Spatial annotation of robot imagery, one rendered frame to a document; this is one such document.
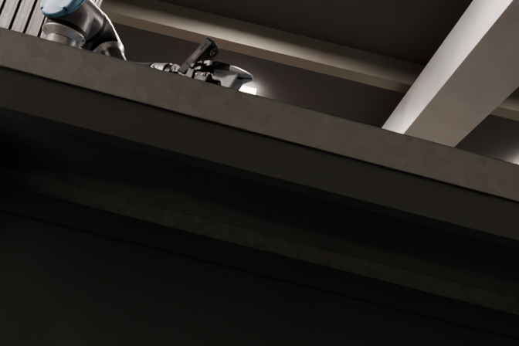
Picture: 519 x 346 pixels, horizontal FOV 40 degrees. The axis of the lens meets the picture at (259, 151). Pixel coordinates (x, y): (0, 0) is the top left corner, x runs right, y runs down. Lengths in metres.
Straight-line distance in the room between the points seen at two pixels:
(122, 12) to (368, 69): 2.38
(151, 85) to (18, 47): 0.14
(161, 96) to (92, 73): 0.07
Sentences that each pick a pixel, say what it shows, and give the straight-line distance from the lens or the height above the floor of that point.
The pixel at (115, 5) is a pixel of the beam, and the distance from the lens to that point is 7.05.
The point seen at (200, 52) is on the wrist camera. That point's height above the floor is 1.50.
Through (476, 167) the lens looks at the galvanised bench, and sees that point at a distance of 0.79.
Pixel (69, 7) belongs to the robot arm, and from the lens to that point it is 1.95.
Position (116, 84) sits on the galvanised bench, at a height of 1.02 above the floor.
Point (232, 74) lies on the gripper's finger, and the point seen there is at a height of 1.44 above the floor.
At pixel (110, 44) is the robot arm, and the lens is 2.04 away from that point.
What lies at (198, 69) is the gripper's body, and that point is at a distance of 1.69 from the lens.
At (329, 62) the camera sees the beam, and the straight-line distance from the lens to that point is 6.87.
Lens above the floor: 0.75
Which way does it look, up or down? 19 degrees up
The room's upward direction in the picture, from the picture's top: 13 degrees clockwise
